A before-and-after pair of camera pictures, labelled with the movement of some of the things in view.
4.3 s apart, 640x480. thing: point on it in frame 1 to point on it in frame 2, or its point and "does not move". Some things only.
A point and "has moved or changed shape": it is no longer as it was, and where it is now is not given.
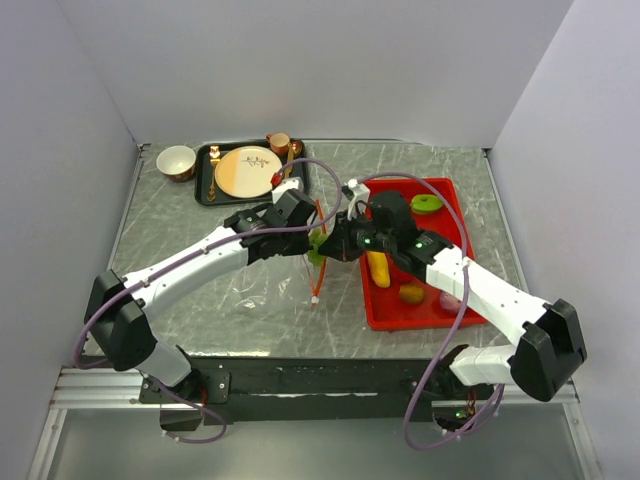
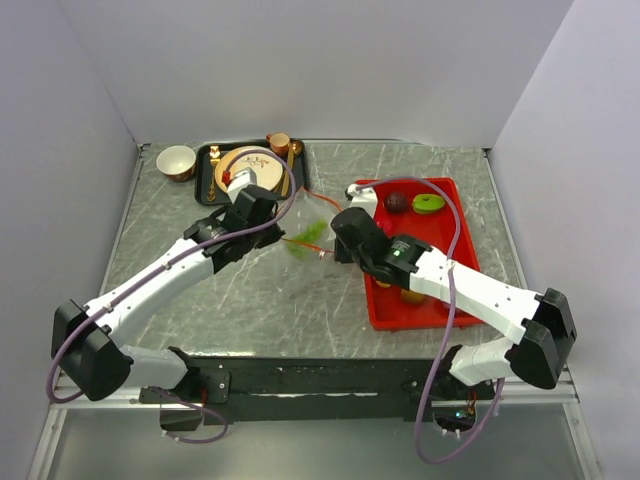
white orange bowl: x=177 y=162 does not move
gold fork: x=214 y=154 does not move
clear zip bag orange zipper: x=270 y=279 has moved or changed shape
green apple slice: x=425 y=203 does not move
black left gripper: x=302 y=246 to x=271 y=236
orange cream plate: x=247 y=171 does not move
